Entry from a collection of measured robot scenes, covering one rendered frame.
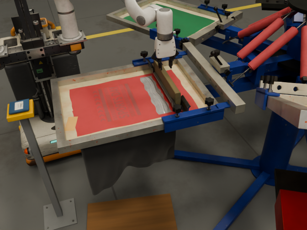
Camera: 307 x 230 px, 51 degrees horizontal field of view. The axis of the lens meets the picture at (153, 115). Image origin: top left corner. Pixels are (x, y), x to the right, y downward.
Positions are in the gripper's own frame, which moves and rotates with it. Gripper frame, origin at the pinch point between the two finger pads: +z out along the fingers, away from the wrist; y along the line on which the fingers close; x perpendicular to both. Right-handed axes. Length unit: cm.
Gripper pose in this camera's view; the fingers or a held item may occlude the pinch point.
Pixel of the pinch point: (165, 65)
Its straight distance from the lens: 166.9
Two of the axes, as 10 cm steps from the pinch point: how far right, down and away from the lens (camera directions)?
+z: 0.4, 7.8, 6.3
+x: 2.8, 5.9, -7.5
